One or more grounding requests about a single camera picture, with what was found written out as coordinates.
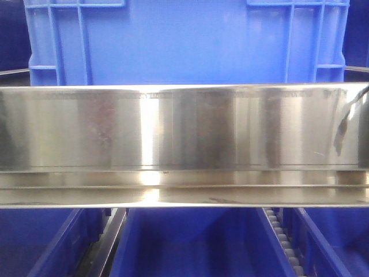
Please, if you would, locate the light blue plastic bin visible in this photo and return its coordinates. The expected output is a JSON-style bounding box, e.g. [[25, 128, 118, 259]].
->
[[24, 1, 349, 85]]

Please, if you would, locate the dark blue bin lower centre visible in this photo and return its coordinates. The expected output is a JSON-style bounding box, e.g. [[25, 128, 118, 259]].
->
[[110, 208, 295, 276]]

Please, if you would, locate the dark blue bin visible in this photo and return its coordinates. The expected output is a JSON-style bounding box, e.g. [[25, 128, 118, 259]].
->
[[1, 208, 111, 276], [1, 1, 31, 71], [343, 0, 368, 67], [110, 208, 295, 276], [280, 208, 368, 276]]

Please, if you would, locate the grey roller track right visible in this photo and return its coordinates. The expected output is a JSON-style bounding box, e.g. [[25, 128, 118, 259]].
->
[[263, 208, 305, 276]]

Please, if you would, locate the dark blue bin lower right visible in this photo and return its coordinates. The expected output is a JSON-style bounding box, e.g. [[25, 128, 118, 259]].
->
[[280, 208, 368, 276]]

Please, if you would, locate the dark blue bin lower left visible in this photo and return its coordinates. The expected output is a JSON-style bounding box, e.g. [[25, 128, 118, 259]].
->
[[1, 208, 111, 276]]

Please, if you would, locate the dark blue bin upper left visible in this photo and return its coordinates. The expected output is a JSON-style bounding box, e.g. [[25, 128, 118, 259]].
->
[[1, 1, 31, 71]]

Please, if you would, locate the dark blue bin upper right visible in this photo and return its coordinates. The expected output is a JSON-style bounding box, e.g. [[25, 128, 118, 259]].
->
[[343, 0, 368, 67]]

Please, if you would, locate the stainless steel shelf rail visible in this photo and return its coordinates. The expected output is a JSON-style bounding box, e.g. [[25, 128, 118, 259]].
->
[[1, 83, 368, 208]]

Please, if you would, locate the black metal divider rail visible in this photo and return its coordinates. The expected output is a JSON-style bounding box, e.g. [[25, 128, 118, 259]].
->
[[74, 208, 126, 276]]

